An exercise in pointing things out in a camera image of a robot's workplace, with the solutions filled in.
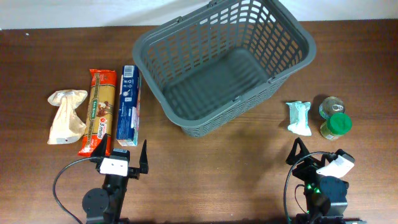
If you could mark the silver tin can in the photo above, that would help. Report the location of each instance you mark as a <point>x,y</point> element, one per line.
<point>331,106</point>

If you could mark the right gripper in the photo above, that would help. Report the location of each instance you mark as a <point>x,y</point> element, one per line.
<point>311,165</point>

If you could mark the mint green packet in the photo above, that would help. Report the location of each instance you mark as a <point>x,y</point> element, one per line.
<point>298,115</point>

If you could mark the beige food pouch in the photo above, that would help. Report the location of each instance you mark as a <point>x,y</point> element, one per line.
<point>66,127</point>

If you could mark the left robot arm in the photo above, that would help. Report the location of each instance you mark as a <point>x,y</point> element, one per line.
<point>104,204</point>

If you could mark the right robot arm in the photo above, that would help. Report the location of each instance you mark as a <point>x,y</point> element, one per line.
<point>323,187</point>

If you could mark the orange spaghetti packet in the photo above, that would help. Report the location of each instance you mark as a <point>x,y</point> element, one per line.
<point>100,111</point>

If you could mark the grey plastic basket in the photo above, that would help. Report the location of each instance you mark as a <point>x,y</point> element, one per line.
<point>213,64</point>

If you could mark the blue pasta box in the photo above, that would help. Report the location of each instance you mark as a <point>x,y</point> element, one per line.
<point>129,106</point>

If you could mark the green lidded glass jar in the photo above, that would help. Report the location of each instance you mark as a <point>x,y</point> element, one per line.
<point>336,126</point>

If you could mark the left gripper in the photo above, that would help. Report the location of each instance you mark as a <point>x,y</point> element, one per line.
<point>134,173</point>

